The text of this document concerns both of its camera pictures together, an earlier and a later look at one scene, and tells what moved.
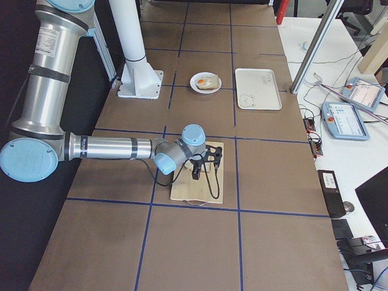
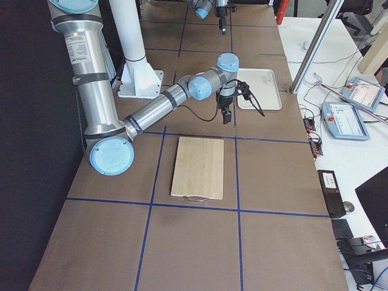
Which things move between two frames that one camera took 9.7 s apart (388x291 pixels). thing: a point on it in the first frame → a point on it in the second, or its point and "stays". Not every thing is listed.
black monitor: [373, 194] stays
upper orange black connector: [309, 125] stays
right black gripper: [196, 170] → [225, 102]
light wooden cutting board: [209, 187] stays
